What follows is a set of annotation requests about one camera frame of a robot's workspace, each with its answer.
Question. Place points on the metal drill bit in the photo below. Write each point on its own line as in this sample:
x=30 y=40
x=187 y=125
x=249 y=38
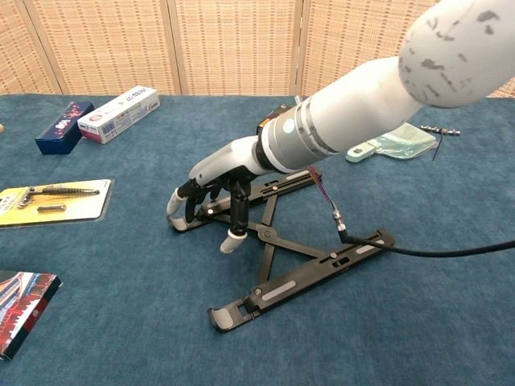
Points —
x=440 y=129

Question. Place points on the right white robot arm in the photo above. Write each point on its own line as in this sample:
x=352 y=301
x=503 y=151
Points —
x=362 y=112

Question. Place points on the black folding laptop stand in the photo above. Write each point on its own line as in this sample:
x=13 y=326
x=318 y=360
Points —
x=314 y=271

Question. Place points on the navy blue patterned box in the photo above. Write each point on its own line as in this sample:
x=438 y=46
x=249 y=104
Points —
x=64 y=128

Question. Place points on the red blue illustrated book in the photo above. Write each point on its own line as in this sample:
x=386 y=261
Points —
x=24 y=309

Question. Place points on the small black gold box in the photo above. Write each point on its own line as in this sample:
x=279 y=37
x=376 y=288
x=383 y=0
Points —
x=277 y=112

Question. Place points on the bamboo folding screen panel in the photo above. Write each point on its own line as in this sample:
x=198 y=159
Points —
x=20 y=52
x=237 y=44
x=505 y=88
x=354 y=36
x=108 y=48

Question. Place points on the yellow razor blister pack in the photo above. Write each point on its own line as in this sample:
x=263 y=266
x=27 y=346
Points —
x=80 y=205

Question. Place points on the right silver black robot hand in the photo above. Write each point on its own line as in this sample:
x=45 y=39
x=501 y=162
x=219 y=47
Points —
x=225 y=165

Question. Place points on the white toothpaste box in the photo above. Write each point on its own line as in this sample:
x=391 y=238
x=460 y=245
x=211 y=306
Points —
x=120 y=114

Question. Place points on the mint green bagged dustpan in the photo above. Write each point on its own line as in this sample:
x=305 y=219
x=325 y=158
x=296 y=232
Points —
x=402 y=144

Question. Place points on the black zip tie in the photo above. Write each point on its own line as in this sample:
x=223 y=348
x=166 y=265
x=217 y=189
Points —
x=437 y=146

